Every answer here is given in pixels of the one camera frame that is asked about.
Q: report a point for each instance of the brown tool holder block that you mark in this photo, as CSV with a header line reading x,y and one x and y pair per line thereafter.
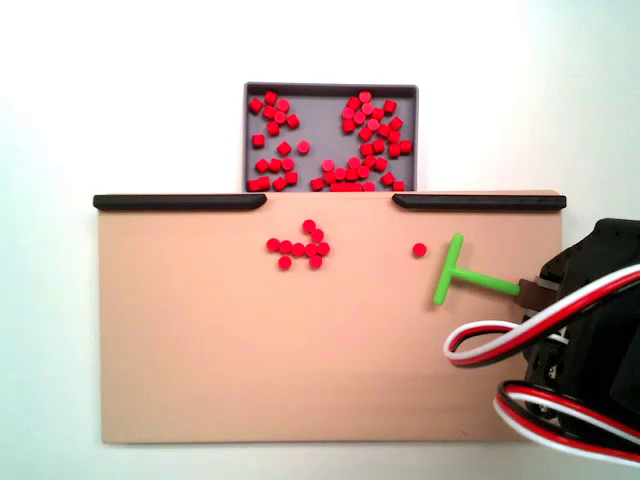
x,y
532,296

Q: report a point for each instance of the green T-shaped pusher tool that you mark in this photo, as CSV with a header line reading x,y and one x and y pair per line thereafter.
x,y
450,265

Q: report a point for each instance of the beige rectangular board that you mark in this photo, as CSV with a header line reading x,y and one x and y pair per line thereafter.
x,y
300,340

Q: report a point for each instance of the grey rectangular tray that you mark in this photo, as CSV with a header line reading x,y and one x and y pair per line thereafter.
x,y
320,115

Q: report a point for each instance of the black edge rail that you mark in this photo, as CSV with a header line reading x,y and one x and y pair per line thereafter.
x,y
175,202
480,202

